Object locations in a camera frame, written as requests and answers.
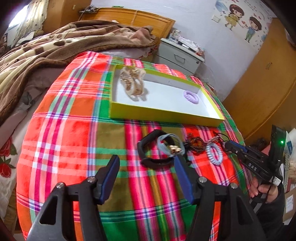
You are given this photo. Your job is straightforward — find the grey nightstand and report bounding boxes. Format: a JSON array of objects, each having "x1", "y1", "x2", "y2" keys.
[{"x1": 154, "y1": 38, "x2": 205, "y2": 76}]

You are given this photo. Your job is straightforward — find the grey hair tie gold ornament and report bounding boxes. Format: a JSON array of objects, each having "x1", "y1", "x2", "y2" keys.
[{"x1": 157, "y1": 133, "x2": 187, "y2": 156}]

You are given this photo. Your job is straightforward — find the cardboard boxes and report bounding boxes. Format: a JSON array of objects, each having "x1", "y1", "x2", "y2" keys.
[{"x1": 282, "y1": 128, "x2": 296, "y2": 224}]

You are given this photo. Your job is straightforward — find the person's right hand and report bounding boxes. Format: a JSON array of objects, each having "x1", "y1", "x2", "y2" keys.
[{"x1": 250, "y1": 178, "x2": 279, "y2": 203}]

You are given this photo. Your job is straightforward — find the person's right forearm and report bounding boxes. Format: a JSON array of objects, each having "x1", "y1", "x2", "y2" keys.
[{"x1": 251, "y1": 190, "x2": 288, "y2": 241}]

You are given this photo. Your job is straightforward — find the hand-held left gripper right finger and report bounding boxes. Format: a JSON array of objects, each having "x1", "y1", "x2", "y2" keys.
[{"x1": 174, "y1": 154, "x2": 267, "y2": 241}]

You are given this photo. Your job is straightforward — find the purple spiral hair tie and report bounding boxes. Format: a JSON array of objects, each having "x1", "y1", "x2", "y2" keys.
[{"x1": 183, "y1": 91, "x2": 200, "y2": 105}]

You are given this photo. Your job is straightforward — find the yellow-green shallow box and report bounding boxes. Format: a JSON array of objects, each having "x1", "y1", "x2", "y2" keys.
[{"x1": 109, "y1": 64, "x2": 225, "y2": 127}]

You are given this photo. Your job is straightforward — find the black wristband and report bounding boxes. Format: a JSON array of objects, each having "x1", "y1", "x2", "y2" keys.
[{"x1": 137, "y1": 130, "x2": 176, "y2": 169}]

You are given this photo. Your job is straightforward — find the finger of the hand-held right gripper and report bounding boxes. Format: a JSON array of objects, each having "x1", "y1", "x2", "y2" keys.
[
  {"x1": 231, "y1": 148, "x2": 250, "y2": 163},
  {"x1": 224, "y1": 140, "x2": 249, "y2": 154}
]

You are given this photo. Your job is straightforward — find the large wooden wardrobe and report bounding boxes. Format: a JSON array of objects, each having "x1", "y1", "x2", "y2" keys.
[{"x1": 221, "y1": 17, "x2": 296, "y2": 141}]

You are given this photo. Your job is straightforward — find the gold hair accessory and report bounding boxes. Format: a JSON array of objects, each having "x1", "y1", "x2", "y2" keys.
[{"x1": 124, "y1": 69, "x2": 144, "y2": 96}]

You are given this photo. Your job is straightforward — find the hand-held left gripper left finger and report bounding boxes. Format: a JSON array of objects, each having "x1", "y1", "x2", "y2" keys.
[{"x1": 26, "y1": 155, "x2": 121, "y2": 241}]

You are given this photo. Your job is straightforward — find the cream translucent bangle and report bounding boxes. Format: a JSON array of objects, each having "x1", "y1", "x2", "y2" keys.
[{"x1": 119, "y1": 67, "x2": 149, "y2": 102}]

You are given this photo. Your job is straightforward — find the floral bed sheet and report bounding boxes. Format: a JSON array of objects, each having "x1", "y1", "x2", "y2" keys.
[{"x1": 0, "y1": 90, "x2": 31, "y2": 223}]

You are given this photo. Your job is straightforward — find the cartoon wall sticker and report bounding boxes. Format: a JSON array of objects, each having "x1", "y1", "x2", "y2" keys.
[{"x1": 214, "y1": 0, "x2": 271, "y2": 49}]

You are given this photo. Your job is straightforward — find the plaid blanket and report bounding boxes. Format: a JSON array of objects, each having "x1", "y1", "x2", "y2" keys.
[{"x1": 16, "y1": 51, "x2": 245, "y2": 241}]

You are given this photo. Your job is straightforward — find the dotted curtain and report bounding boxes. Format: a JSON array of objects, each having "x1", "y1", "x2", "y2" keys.
[{"x1": 13, "y1": 0, "x2": 50, "y2": 48}]

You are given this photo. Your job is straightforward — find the power strip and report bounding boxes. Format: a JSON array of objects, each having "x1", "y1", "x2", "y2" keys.
[{"x1": 78, "y1": 6, "x2": 100, "y2": 14}]

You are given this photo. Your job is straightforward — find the dark bead bracelet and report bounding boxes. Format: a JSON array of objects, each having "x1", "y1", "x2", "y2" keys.
[{"x1": 184, "y1": 133, "x2": 209, "y2": 154}]

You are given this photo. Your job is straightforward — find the brown patterned blanket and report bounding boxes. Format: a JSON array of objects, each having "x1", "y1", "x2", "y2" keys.
[{"x1": 0, "y1": 20, "x2": 160, "y2": 127}]

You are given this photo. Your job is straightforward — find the clutter of small packets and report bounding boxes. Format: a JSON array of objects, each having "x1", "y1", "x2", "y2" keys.
[{"x1": 179, "y1": 36, "x2": 207, "y2": 56}]

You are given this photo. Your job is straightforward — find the wooden wardrobe beside curtain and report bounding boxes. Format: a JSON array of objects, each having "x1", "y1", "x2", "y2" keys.
[{"x1": 46, "y1": 0, "x2": 92, "y2": 24}]

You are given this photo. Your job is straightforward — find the window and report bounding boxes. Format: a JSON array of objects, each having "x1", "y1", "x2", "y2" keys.
[{"x1": 6, "y1": 4, "x2": 29, "y2": 34}]

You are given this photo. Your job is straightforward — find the wooden headboard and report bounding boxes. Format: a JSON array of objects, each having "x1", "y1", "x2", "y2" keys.
[{"x1": 80, "y1": 7, "x2": 176, "y2": 40}]

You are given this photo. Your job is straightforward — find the light blue spiral hair tie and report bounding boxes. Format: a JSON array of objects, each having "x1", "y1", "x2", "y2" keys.
[{"x1": 205, "y1": 144, "x2": 224, "y2": 166}]

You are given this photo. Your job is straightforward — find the clear acrylic container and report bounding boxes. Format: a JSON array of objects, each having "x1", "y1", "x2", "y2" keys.
[{"x1": 169, "y1": 29, "x2": 182, "y2": 42}]

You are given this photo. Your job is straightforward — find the black hair tie with bead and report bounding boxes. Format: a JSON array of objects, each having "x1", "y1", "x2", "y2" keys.
[{"x1": 213, "y1": 132, "x2": 232, "y2": 151}]

